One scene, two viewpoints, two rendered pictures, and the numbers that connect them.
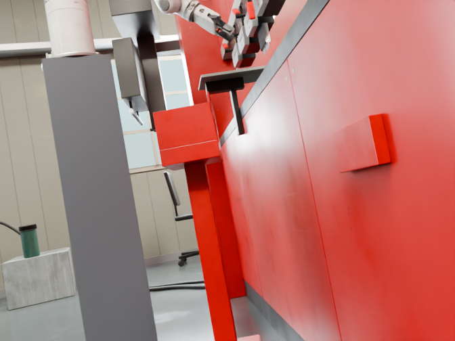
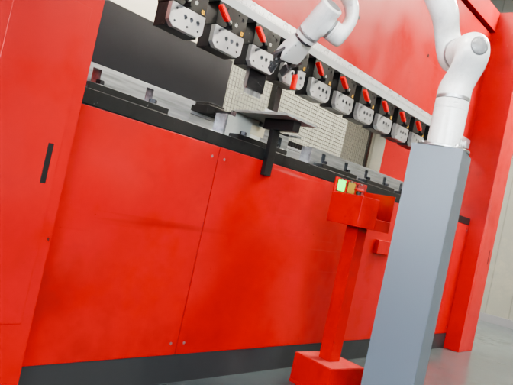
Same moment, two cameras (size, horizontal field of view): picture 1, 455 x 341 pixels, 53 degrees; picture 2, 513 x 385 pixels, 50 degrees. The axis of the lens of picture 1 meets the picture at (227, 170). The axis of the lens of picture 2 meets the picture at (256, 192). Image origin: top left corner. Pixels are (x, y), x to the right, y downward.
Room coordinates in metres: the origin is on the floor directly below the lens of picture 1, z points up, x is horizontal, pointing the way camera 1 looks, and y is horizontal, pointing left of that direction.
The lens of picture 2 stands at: (3.11, 1.49, 0.66)
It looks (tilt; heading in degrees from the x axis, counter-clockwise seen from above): 1 degrees up; 229
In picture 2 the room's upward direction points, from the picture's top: 12 degrees clockwise
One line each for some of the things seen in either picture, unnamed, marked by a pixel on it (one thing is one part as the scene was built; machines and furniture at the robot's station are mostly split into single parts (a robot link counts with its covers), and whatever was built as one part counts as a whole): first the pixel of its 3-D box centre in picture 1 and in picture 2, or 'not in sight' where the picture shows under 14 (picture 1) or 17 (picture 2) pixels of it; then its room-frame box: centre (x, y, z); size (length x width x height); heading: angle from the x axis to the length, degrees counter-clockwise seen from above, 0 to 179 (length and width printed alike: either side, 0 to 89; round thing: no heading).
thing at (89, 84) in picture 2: not in sight; (125, 100); (2.32, -0.10, 0.89); 0.30 x 0.05 x 0.03; 7
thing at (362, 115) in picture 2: not in sight; (359, 105); (0.97, -0.33, 1.26); 0.15 x 0.09 x 0.17; 7
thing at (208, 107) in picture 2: not in sight; (221, 111); (1.75, -0.39, 1.01); 0.26 x 0.12 x 0.05; 97
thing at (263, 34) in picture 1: (264, 39); (253, 83); (1.74, -0.23, 1.13); 0.10 x 0.02 x 0.10; 7
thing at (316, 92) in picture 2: not in sight; (314, 81); (1.36, -0.28, 1.26); 0.15 x 0.09 x 0.17; 7
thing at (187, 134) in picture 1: (189, 133); (362, 205); (1.32, 0.09, 0.75); 0.20 x 0.16 x 0.18; 179
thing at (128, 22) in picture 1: (143, 62); not in sight; (2.92, 0.41, 1.52); 0.51 x 0.25 x 0.85; 3
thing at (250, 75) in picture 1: (233, 78); (275, 118); (1.72, -0.09, 1.00); 0.26 x 0.18 x 0.01; 97
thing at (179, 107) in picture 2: not in sight; (130, 94); (2.28, -0.16, 0.92); 0.50 x 0.06 x 0.10; 7
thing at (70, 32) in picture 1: (71, 36); (446, 125); (1.30, 0.38, 1.09); 0.19 x 0.19 x 0.18
